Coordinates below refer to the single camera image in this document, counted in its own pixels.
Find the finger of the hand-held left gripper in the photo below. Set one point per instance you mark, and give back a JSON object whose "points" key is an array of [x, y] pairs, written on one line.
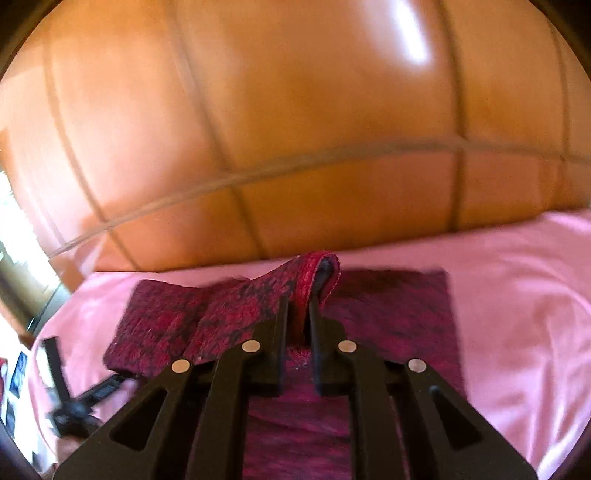
{"points": [[57, 369], [108, 387]]}

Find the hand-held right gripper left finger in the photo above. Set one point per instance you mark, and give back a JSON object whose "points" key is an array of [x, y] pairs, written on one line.
{"points": [[279, 334]]}

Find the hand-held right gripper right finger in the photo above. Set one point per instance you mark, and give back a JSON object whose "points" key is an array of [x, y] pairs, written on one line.
{"points": [[318, 334]]}

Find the red and black knit sweater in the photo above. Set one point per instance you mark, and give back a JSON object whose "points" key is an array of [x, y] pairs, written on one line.
{"points": [[392, 314]]}

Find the pink bedspread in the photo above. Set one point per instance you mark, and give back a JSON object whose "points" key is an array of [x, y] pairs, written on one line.
{"points": [[508, 304]]}

